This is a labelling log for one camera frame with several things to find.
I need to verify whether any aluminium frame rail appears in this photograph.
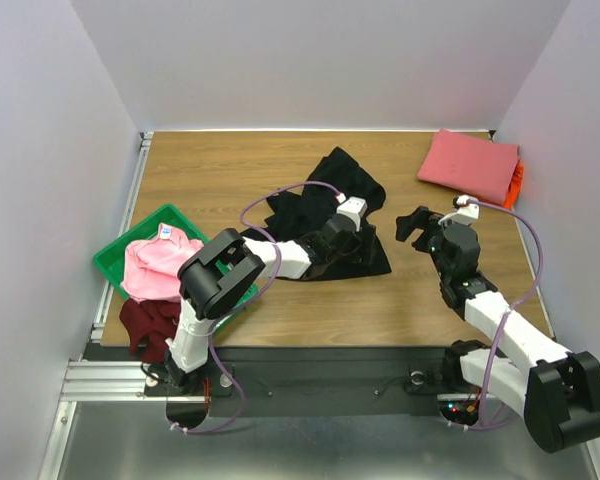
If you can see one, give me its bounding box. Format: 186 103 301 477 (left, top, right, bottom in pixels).
38 130 171 480

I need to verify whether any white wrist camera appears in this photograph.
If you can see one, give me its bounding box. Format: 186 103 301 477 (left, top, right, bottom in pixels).
451 195 480 226
335 193 368 221

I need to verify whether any pink t shirt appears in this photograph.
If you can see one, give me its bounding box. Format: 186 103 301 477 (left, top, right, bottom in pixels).
121 223 204 303

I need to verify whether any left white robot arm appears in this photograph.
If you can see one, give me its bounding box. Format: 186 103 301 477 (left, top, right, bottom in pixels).
164 214 377 394

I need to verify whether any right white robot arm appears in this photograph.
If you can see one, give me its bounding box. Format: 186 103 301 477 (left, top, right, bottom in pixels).
396 196 600 453

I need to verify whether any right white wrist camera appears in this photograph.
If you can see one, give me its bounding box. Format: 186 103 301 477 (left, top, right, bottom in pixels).
451 195 480 226

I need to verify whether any green plastic tray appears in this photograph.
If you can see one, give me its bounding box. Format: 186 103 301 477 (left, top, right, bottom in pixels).
91 202 259 341

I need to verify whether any black t shirt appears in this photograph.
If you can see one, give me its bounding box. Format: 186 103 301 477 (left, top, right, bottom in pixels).
264 147 392 281

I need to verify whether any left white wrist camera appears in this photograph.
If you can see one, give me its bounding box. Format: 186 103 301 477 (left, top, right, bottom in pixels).
335 193 368 221

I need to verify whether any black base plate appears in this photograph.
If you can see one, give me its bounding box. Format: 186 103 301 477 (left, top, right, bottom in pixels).
144 344 501 417

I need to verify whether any dark red t shirt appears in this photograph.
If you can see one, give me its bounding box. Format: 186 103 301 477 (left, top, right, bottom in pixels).
119 299 181 364

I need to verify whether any folded orange t shirt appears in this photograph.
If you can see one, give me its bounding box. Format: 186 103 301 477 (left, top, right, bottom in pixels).
478 161 525 210

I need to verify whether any folded coral t shirt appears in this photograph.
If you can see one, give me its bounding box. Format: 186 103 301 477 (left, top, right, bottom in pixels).
417 129 521 203

